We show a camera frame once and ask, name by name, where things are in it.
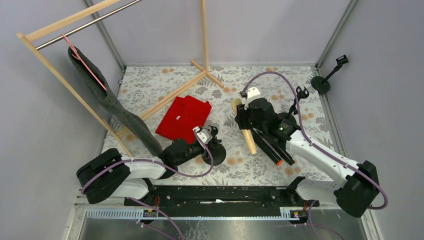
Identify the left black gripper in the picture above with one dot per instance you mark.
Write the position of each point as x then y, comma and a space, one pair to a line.
213, 141

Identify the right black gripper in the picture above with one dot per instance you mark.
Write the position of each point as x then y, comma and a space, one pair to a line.
241, 117

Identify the beige microphone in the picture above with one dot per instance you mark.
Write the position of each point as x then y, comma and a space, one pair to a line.
246, 132

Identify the black mic stand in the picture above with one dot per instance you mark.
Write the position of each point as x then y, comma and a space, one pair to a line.
301, 93
215, 146

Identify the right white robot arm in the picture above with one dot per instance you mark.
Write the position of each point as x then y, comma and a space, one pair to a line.
353, 185

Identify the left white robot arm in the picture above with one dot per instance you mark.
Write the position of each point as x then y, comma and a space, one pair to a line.
113, 175

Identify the black mic stand far corner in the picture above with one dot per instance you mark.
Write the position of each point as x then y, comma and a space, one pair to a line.
321, 84

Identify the black microphone orange tip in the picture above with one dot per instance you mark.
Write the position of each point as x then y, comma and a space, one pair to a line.
259, 139

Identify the red folded shirt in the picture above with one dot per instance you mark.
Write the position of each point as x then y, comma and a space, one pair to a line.
184, 114

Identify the dark grey hanging garment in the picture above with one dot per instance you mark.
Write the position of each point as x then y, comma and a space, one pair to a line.
111, 104

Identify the pink clothes hanger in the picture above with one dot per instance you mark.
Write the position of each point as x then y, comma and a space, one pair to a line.
78, 57

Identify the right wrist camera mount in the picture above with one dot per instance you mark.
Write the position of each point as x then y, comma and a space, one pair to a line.
250, 95

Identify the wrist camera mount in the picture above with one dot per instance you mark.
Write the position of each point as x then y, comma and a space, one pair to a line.
250, 95
202, 135

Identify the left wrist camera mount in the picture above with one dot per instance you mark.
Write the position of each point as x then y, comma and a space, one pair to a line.
202, 135

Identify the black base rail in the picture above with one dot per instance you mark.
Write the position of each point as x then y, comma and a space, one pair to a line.
224, 201

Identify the metal clothes rail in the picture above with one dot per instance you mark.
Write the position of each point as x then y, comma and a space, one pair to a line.
86, 25

